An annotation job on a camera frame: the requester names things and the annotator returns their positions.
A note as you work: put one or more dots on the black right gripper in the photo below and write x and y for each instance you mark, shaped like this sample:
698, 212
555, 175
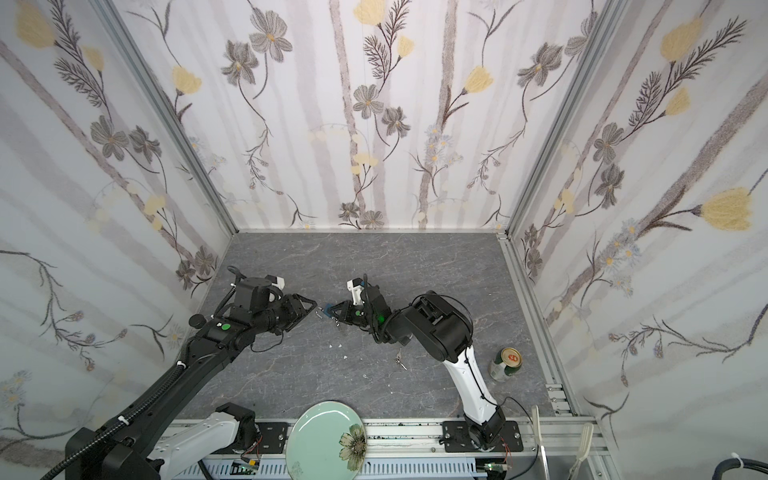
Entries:
360, 308

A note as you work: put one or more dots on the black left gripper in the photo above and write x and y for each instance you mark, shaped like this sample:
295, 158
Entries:
288, 309

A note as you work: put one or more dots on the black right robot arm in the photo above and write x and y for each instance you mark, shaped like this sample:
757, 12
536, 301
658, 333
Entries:
446, 334

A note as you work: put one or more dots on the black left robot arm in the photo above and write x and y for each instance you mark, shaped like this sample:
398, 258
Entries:
123, 448

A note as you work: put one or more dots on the black cylindrical container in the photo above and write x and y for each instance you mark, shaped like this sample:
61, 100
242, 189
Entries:
197, 321

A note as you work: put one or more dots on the green floral plate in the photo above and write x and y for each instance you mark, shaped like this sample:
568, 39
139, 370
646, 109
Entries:
328, 441

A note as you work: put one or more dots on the round tin can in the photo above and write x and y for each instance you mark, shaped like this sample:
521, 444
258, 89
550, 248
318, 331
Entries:
505, 364

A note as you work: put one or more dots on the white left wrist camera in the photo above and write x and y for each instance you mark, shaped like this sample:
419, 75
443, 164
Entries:
276, 281

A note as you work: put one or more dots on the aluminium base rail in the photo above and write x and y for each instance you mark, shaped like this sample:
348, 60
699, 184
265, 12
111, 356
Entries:
416, 448

